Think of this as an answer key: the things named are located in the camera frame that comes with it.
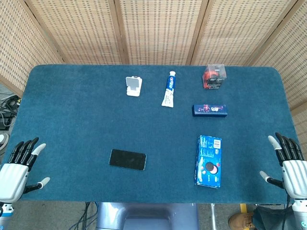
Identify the tan work boot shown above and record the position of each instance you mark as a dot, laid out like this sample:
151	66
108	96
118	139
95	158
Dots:
241	221

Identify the woven bamboo folding screen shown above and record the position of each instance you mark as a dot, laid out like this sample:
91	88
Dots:
156	31

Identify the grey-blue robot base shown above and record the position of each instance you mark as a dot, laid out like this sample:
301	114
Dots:
147	216

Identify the dark jeans leg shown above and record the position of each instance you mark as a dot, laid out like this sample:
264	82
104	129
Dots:
271	219

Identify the metal stand leg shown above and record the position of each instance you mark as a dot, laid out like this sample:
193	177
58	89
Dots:
214	215

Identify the blue white toothpaste tube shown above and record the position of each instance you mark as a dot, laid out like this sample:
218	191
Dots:
169	89

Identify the dark blue toothpaste box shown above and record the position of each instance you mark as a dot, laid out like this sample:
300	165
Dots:
209	110

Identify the black smartphone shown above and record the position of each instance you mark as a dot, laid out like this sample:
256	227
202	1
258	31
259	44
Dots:
127	159

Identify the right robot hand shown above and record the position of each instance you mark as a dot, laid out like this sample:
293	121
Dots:
296	177

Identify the grey white sneaker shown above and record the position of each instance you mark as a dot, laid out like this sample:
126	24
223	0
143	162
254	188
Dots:
3	141

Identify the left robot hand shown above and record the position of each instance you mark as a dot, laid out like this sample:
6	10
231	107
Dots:
13	177

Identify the blue Oreo cookie box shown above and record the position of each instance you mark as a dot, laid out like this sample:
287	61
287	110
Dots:
208	161

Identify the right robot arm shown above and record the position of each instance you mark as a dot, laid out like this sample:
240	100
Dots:
300	215

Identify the clear box with red item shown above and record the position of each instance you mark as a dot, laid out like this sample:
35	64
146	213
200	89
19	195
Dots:
214	77

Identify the white folding phone stand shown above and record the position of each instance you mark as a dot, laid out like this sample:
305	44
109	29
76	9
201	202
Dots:
133	86

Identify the blue table mat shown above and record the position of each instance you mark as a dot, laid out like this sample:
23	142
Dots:
96	124

